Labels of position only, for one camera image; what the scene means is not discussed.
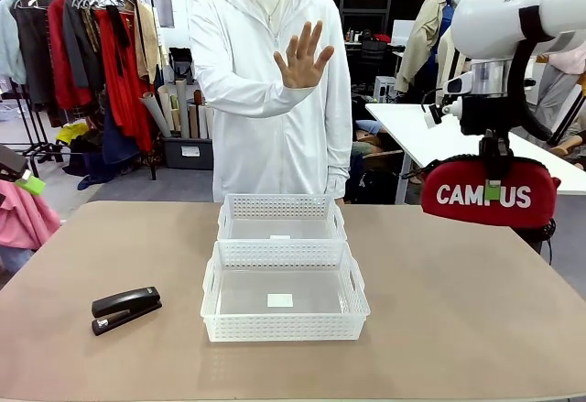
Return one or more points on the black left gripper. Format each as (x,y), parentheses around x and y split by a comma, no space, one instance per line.
(14,164)

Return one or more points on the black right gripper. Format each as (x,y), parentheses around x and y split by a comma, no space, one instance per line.
(483,116)

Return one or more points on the red CAMPUS zipper pouch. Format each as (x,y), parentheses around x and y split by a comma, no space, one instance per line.
(458,209)

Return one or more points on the black stapler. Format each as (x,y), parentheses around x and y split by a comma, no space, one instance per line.
(123,303)

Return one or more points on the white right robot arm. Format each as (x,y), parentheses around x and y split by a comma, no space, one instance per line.
(494,13)

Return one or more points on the person's left forearm white sleeve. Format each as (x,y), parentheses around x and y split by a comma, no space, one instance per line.
(338,173)

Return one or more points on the person's right forearm white sleeve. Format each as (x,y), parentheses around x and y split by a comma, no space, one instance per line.
(247,106)

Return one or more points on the person's left hand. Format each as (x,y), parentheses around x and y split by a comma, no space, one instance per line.
(339,201)

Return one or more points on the person's right hand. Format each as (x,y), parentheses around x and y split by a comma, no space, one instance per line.
(302,70)

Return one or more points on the pink garment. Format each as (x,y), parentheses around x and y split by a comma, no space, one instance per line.
(23,219)

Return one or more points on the yellow item on floor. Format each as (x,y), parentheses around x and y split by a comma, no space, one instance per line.
(71,134)

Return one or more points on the mannequin in pink sweater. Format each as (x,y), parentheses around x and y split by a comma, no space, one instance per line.
(556,95)

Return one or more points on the dark blue garment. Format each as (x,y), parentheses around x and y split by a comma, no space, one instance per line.
(119,141)

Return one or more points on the white table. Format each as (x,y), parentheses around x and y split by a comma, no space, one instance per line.
(412,122)

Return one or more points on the long red dress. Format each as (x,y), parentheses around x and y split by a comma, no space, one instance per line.
(123,100)

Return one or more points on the dark grey coat on hanger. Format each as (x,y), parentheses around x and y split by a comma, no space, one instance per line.
(34,54)

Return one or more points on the red jacket on hanger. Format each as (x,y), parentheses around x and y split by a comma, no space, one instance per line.
(59,54)

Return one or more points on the grey paper roll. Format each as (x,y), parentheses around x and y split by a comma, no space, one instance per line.
(155,116)

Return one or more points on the white desktop device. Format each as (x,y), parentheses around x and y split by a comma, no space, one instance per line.
(384,90)

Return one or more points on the pale blue garment on hanger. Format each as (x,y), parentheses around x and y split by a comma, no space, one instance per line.
(11,40)

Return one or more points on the grey jacket on hanger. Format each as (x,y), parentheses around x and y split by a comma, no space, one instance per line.
(75,40)

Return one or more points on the mannequin in beige trench coat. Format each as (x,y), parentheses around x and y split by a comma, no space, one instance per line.
(421,45)

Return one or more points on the grey storage bin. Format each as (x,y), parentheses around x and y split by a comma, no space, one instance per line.
(183,157)

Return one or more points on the tall cream paper roll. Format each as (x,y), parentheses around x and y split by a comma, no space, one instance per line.
(181,109)

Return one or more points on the beige garment on hanger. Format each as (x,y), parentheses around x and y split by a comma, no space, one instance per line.
(146,40)

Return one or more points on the white perforated plastic basket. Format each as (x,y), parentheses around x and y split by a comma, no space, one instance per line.
(284,329)
(279,203)

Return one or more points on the person's white zip jacket torso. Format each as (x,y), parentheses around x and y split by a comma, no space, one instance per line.
(256,155)

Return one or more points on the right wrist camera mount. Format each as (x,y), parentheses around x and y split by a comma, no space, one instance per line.
(432,116)

